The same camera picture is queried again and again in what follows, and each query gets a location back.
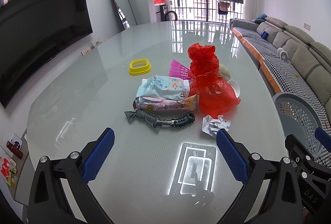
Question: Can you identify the grey sectional sofa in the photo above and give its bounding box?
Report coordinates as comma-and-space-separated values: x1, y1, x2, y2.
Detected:
256, 17, 330, 106

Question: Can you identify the small white desk fan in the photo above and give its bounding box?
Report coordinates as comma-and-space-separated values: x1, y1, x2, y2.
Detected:
277, 48, 288, 62

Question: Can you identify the light blue wet wipes pack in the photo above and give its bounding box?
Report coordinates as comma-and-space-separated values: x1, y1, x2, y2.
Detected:
136, 75, 190, 101

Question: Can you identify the white paper ball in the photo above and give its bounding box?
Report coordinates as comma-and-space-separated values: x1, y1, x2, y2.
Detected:
202, 115, 231, 138

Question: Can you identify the grey perforated laundry basket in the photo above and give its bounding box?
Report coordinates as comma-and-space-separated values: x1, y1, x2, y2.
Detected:
273, 92, 330, 167

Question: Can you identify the red plastic bag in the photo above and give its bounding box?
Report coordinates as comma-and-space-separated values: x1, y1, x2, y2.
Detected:
187, 43, 241, 118

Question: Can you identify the yellow plastic ring lid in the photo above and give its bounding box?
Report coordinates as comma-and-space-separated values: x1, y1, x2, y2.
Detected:
129, 59, 151, 76

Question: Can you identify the pink plastic shuttlecock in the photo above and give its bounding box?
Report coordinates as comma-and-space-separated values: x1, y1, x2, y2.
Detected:
168, 59, 192, 80

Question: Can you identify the leaning floor mirror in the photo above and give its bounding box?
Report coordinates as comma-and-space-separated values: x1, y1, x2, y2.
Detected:
111, 0, 137, 31

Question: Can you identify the small clothes drying stand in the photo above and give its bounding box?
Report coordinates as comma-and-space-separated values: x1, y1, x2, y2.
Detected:
217, 0, 231, 23

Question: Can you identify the white round plastic lid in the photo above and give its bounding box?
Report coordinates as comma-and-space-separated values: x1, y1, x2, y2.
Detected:
228, 79, 241, 98

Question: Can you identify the black wall television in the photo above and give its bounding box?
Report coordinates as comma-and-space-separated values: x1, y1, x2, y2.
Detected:
1, 0, 92, 107

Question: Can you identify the beige plush ball keychain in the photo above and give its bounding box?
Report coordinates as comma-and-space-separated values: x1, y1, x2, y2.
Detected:
219, 64, 231, 81

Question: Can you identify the blue cushion on sofa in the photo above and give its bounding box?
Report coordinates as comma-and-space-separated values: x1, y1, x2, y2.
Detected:
261, 31, 269, 40

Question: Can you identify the houndstooth sofa cover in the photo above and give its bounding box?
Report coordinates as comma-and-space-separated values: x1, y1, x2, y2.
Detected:
229, 18, 330, 122

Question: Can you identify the pink snack wrapper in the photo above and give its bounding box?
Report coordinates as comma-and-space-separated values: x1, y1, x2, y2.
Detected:
133, 95, 199, 111

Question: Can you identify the orange item on side table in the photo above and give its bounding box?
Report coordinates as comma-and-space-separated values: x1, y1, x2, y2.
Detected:
154, 0, 167, 5

